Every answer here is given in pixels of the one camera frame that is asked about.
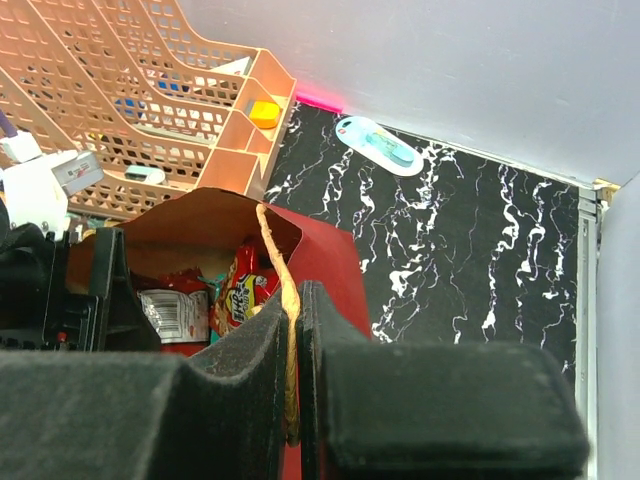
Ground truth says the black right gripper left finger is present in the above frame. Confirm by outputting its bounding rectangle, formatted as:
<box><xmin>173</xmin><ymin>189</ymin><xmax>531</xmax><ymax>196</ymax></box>
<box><xmin>1</xmin><ymin>295</ymin><xmax>288</xmax><ymax>479</ymax></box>

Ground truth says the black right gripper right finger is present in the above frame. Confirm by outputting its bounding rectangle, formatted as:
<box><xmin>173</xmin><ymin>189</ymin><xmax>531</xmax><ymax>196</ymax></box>
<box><xmin>297</xmin><ymin>281</ymin><xmax>590</xmax><ymax>479</ymax></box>

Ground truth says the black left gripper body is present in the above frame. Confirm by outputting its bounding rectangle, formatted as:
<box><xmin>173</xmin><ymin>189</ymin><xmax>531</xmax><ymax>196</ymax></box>
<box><xmin>1</xmin><ymin>223</ymin><xmax>99</xmax><ymax>351</ymax></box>

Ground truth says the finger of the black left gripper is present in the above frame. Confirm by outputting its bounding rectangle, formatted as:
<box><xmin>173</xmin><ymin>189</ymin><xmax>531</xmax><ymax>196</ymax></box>
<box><xmin>89</xmin><ymin>227</ymin><xmax>161</xmax><ymax>352</ymax></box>

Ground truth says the red brown paper bag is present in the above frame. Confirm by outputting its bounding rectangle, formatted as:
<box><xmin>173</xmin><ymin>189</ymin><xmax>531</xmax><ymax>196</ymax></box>
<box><xmin>67</xmin><ymin>187</ymin><xmax>374</xmax><ymax>480</ymax></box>

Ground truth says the orange white snack packet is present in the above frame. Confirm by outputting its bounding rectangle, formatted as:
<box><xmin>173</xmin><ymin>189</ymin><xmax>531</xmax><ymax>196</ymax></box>
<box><xmin>132</xmin><ymin>268</ymin><xmax>210</xmax><ymax>344</ymax></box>

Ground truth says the red peanut snack packet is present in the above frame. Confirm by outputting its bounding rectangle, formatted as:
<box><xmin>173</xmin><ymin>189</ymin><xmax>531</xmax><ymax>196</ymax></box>
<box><xmin>209</xmin><ymin>240</ymin><xmax>279</xmax><ymax>343</ymax></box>

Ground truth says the pink plastic tiered organizer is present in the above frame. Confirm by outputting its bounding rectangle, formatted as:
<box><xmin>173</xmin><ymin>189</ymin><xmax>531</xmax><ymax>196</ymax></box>
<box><xmin>1</xmin><ymin>1</ymin><xmax>296</xmax><ymax>220</ymax></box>

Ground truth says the orange yellow block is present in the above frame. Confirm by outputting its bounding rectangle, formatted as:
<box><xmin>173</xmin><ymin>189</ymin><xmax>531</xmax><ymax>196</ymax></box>
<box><xmin>248</xmin><ymin>100</ymin><xmax>281</xmax><ymax>129</ymax></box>

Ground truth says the blue white blister pack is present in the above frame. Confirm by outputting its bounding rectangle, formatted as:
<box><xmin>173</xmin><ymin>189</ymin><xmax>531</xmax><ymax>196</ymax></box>
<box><xmin>335</xmin><ymin>116</ymin><xmax>424</xmax><ymax>177</ymax></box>

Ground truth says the pink tape strip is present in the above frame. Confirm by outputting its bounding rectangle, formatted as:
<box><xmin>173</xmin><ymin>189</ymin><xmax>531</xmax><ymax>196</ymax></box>
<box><xmin>296</xmin><ymin>90</ymin><xmax>344</xmax><ymax>114</ymax></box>

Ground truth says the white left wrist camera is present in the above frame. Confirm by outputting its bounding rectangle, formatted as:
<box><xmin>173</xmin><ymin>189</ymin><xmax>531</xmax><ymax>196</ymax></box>
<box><xmin>1</xmin><ymin>130</ymin><xmax>104</xmax><ymax>240</ymax></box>

